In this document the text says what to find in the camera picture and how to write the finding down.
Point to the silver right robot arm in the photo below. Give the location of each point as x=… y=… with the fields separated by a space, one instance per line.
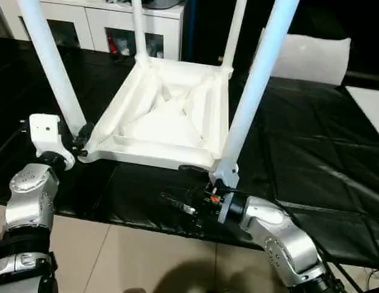
x=283 y=232

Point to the black work mat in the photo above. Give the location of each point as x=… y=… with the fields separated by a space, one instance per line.
x=314 y=137

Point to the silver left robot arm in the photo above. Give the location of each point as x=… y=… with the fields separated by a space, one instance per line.
x=30 y=189

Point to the grey and black helmet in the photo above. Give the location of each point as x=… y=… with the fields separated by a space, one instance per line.
x=164 y=2

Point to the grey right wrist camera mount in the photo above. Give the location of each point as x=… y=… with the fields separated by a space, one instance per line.
x=225 y=172

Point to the black robot foot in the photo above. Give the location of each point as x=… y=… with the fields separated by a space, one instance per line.
x=134 y=290

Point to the white plastic table leg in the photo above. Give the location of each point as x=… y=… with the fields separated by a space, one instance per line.
x=52 y=61
x=139 y=30
x=233 y=36
x=259 y=76

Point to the white sheet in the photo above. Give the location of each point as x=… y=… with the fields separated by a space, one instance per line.
x=367 y=107

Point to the white cabinet with glass doors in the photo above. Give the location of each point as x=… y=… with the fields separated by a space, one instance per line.
x=91 y=18

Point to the white plastic table top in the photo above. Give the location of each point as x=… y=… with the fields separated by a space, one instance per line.
x=161 y=128

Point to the red packet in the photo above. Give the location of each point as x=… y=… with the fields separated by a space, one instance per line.
x=110 y=44

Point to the white chair back panel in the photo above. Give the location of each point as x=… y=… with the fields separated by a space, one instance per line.
x=314 y=58

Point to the black metal stand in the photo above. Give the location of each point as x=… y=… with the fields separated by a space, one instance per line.
x=354 y=274

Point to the black cabinet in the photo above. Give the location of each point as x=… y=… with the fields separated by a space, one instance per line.
x=207 y=30

